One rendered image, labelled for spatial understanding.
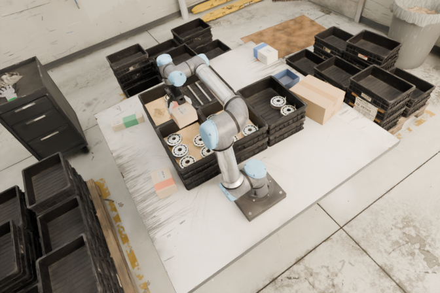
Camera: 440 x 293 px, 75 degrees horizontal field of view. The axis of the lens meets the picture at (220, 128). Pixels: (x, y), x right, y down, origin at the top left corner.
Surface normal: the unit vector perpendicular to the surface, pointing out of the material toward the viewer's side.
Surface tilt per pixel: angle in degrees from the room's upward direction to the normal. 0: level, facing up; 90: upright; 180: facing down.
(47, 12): 90
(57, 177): 0
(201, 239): 0
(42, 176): 0
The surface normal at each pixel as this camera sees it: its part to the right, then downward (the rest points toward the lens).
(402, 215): -0.13, -0.66
